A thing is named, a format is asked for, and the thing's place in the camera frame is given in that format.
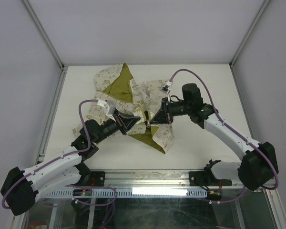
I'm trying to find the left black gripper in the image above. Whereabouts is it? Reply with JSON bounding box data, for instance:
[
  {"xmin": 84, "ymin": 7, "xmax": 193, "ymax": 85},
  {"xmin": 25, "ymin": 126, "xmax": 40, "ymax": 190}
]
[{"xmin": 93, "ymin": 109, "xmax": 141, "ymax": 144}]

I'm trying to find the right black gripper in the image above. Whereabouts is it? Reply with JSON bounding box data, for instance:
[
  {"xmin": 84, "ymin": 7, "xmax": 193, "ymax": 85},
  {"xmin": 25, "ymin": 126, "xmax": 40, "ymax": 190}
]
[{"xmin": 150, "ymin": 97, "xmax": 191, "ymax": 125}]

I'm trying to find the cream green printed jacket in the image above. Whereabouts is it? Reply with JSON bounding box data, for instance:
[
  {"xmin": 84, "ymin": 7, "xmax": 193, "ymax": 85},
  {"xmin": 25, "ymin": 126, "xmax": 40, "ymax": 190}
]
[{"xmin": 73, "ymin": 63, "xmax": 174, "ymax": 154}]

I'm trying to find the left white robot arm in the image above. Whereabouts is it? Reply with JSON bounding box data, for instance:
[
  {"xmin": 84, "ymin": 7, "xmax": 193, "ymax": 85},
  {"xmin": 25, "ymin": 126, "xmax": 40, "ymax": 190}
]
[{"xmin": 0, "ymin": 110, "xmax": 140, "ymax": 216}]

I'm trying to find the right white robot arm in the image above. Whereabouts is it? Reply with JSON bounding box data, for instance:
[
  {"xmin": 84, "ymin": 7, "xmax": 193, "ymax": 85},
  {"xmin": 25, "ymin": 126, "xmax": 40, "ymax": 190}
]
[{"xmin": 150, "ymin": 83, "xmax": 278, "ymax": 191}]

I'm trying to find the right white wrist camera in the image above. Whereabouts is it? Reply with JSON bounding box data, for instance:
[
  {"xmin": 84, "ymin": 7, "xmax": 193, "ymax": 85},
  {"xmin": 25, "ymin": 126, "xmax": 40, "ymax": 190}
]
[{"xmin": 160, "ymin": 80, "xmax": 172, "ymax": 101}]

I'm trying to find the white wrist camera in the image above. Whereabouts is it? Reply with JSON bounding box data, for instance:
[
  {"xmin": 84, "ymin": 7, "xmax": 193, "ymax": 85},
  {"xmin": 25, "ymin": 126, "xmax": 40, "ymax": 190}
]
[
  {"xmin": 97, "ymin": 100, "xmax": 116, "ymax": 120},
  {"xmin": 160, "ymin": 80, "xmax": 172, "ymax": 101}
]

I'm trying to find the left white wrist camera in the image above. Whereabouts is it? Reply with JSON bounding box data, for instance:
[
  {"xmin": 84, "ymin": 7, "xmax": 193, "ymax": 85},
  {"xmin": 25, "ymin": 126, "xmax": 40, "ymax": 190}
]
[{"xmin": 97, "ymin": 100, "xmax": 116, "ymax": 120}]

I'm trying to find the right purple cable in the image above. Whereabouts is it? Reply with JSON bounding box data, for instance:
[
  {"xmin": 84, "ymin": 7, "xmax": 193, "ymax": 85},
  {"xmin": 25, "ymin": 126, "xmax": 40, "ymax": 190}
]
[{"xmin": 169, "ymin": 69, "xmax": 281, "ymax": 205}]

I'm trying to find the purple cable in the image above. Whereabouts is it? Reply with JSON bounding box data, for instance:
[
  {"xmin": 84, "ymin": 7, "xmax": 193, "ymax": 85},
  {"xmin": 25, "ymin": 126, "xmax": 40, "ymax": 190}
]
[
  {"xmin": 169, "ymin": 69, "xmax": 281, "ymax": 205},
  {"xmin": 1, "ymin": 99, "xmax": 117, "ymax": 229}
]

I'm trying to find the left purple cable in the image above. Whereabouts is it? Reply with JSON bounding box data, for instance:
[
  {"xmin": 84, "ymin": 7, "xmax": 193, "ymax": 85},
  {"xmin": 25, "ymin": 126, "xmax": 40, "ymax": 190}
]
[{"xmin": 1, "ymin": 99, "xmax": 117, "ymax": 229}]

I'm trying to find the aluminium mounting rail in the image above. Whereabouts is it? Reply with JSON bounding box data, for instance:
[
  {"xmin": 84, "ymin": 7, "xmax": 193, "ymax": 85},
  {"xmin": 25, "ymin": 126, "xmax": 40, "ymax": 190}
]
[{"xmin": 21, "ymin": 168, "xmax": 277, "ymax": 191}]

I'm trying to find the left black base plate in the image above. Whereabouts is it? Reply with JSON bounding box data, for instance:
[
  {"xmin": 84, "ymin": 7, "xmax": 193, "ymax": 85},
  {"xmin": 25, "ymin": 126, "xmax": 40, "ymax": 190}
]
[{"xmin": 78, "ymin": 171, "xmax": 105, "ymax": 187}]

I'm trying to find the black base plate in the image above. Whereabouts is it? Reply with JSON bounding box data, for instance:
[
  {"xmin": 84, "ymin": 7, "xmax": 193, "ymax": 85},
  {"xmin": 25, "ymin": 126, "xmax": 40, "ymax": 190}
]
[
  {"xmin": 188, "ymin": 171, "xmax": 232, "ymax": 187},
  {"xmin": 78, "ymin": 171, "xmax": 105, "ymax": 187}
]

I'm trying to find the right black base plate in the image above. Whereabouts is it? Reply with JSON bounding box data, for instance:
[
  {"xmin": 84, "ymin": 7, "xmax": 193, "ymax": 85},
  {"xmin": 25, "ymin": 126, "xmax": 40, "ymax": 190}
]
[{"xmin": 188, "ymin": 171, "xmax": 232, "ymax": 187}]

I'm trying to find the slotted grey cable duct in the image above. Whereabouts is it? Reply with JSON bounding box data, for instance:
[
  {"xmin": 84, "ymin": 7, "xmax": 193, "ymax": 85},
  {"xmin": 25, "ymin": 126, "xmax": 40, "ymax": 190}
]
[{"xmin": 45, "ymin": 187, "xmax": 207, "ymax": 199}]

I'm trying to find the right aluminium frame post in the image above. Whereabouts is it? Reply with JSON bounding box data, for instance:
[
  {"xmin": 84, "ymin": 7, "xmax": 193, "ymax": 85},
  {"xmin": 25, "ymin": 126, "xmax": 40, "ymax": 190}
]
[{"xmin": 229, "ymin": 0, "xmax": 272, "ymax": 69}]

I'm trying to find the aluminium frame post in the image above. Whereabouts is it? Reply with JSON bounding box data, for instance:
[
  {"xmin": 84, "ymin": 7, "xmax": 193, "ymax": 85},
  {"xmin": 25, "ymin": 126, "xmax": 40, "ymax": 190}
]
[
  {"xmin": 20, "ymin": 0, "xmax": 65, "ymax": 70},
  {"xmin": 229, "ymin": 0, "xmax": 272, "ymax": 69}
]

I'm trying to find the left aluminium frame post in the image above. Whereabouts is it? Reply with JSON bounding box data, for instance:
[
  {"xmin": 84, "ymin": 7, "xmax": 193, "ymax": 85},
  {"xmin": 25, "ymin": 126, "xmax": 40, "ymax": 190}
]
[{"xmin": 20, "ymin": 0, "xmax": 65, "ymax": 70}]

